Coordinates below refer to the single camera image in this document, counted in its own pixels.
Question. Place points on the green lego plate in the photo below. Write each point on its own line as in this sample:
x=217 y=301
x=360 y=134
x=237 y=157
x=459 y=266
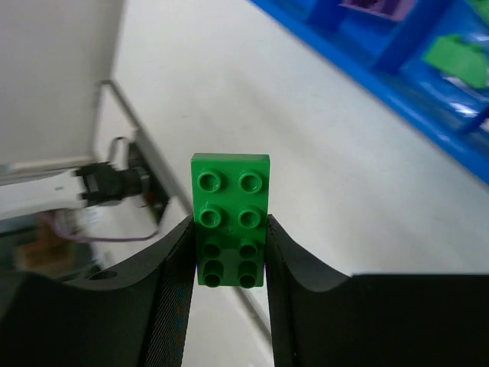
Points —
x=230 y=205

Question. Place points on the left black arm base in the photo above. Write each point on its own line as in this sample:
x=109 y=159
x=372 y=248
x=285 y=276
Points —
x=145 y=175

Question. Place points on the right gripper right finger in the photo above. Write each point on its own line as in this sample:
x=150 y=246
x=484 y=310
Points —
x=322 y=317

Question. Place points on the purple round lego brick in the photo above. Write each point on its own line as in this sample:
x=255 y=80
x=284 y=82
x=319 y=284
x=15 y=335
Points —
x=394 y=10

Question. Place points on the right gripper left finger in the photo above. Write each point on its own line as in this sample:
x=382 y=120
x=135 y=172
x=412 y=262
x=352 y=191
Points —
x=134 y=313

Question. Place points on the green lego brick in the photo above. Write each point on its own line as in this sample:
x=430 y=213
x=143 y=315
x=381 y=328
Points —
x=464 y=60

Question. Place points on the blue divided plastic bin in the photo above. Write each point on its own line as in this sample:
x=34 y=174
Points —
x=386 y=58

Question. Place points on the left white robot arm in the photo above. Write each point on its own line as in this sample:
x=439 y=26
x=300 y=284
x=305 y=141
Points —
x=96 y=184

